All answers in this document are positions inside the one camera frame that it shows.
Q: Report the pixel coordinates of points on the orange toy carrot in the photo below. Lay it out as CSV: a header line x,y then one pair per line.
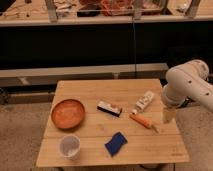
x,y
143,121

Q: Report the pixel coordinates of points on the white plastic bottle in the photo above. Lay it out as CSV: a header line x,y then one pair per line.
x,y
143,102

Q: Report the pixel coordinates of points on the cluttered background shelf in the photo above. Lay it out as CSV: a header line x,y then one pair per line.
x,y
72,12

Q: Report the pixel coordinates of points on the blue sponge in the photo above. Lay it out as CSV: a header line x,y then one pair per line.
x,y
115,143

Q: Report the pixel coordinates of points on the orange ceramic bowl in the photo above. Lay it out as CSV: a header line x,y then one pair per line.
x,y
68,114

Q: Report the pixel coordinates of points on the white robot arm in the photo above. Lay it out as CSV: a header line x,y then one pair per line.
x,y
186,80

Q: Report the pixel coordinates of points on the grey metal bench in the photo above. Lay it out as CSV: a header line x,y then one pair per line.
x,y
50,76

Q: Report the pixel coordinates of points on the white plastic cup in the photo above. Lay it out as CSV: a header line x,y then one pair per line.
x,y
69,146

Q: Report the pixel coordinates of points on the black white board eraser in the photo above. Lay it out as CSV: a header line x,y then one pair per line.
x,y
109,108

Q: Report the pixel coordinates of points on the wooden folding table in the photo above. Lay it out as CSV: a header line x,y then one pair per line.
x,y
144,146

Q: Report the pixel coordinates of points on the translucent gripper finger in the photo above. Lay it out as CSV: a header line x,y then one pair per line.
x,y
168,115

